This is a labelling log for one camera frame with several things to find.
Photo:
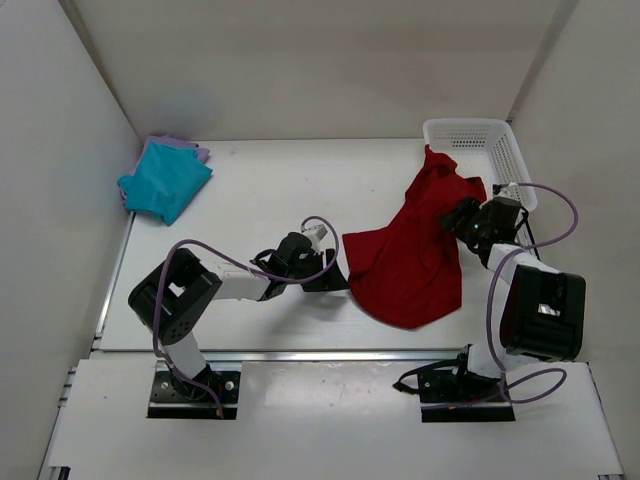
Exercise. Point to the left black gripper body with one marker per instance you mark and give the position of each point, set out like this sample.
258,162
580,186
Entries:
323,276

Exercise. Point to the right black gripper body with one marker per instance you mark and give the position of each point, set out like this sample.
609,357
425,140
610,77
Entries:
463,215

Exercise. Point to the red t shirt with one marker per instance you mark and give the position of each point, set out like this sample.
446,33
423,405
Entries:
408,274

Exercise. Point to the purple t shirt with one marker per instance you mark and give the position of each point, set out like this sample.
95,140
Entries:
197,150

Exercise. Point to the teal t shirt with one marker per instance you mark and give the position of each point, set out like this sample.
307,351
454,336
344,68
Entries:
162,182

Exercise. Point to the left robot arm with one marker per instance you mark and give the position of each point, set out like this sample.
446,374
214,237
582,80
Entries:
173,297

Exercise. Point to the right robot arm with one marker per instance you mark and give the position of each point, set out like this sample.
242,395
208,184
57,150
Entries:
542,318

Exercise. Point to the white plastic basket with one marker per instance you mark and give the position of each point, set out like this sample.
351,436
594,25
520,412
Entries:
484,148

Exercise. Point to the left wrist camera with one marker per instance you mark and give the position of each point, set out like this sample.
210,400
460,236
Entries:
315,234

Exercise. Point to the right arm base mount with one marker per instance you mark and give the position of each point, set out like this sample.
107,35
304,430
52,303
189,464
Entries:
449,393

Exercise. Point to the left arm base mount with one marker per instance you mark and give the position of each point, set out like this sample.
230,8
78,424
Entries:
171,398

